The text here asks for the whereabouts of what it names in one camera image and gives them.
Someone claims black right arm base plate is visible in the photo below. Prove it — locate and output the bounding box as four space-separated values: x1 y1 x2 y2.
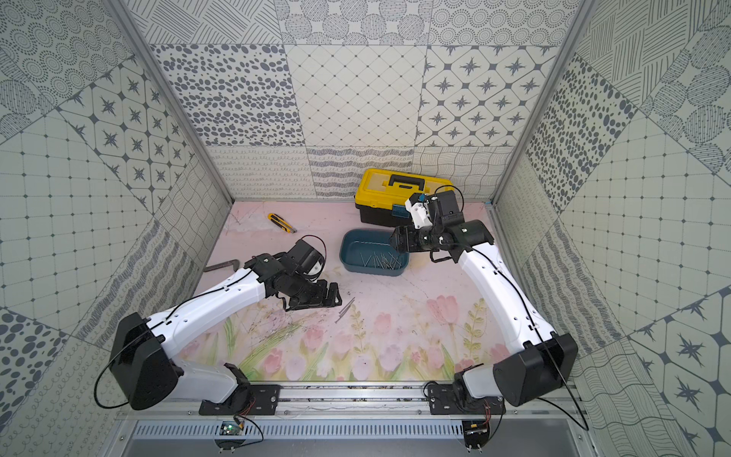
423 364 506 415

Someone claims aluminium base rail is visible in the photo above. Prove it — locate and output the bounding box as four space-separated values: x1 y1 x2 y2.
121 382 586 421

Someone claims teal plastic storage box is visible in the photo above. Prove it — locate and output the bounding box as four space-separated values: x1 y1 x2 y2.
340 228 409 277

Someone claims steel nail pile right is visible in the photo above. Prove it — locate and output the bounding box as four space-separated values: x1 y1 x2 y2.
335 297 355 323

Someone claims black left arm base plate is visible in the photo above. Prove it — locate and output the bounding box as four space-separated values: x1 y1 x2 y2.
198 363 282 416

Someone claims yellow black toolbox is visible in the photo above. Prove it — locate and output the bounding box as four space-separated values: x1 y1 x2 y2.
354 169 450 228

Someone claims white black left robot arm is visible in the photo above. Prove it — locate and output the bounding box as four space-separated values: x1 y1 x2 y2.
103 236 343 415

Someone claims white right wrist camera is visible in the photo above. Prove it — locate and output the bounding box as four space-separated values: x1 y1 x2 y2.
405 192 433 230

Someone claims dark metal hex key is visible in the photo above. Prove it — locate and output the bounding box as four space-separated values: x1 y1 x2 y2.
203 259 241 272

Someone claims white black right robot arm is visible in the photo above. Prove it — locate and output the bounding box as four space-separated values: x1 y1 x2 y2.
390 190 578 407

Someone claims white perforated cable duct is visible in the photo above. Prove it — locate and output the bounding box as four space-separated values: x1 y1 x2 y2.
133 420 463 441

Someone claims yellow black utility knife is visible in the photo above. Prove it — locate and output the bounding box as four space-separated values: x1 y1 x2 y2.
268 213 297 233

